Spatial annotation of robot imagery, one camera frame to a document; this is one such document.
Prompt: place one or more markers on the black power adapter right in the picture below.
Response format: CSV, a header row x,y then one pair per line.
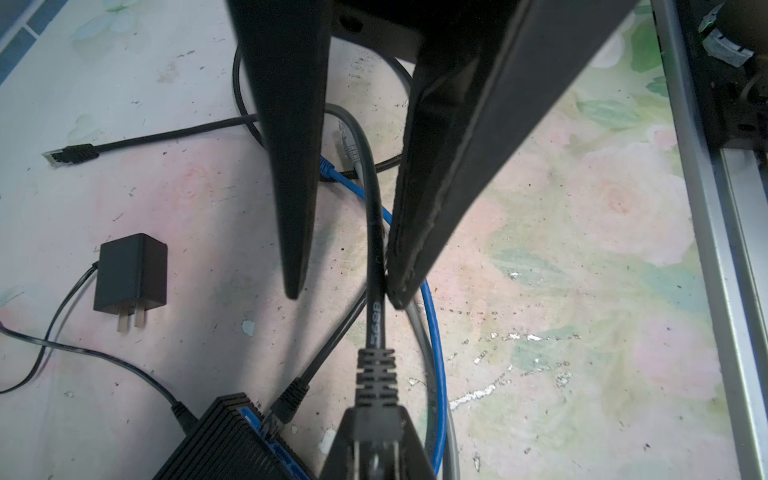
x,y
132,278

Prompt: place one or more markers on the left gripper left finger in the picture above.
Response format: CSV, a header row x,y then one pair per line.
x,y
350,453

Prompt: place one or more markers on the black network switch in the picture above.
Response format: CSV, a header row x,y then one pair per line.
x,y
226,443

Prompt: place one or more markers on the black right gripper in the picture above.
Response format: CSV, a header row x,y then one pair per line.
x,y
486,74

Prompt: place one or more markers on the aluminium front rail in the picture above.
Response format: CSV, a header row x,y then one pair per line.
x,y
729,210

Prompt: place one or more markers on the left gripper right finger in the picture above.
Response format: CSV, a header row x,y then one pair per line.
x,y
406,456

